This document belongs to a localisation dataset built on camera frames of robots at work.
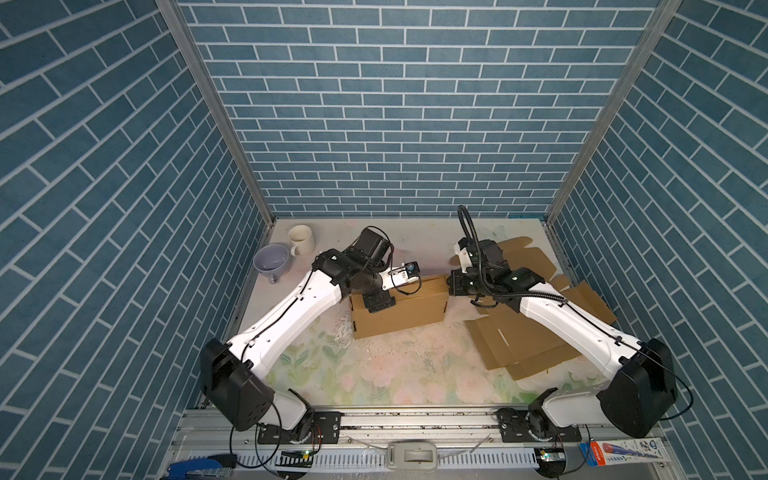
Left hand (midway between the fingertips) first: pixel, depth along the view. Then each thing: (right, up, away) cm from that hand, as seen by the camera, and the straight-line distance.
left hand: (388, 287), depth 77 cm
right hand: (+15, +2, +5) cm, 16 cm away
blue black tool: (-39, -40, -10) cm, 56 cm away
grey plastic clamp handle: (+6, -38, -9) cm, 39 cm away
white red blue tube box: (+58, -38, -7) cm, 70 cm away
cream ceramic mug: (-31, +13, +26) cm, 43 cm away
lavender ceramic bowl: (-42, +6, +27) cm, 51 cm away
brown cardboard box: (+36, -18, +12) cm, 42 cm away
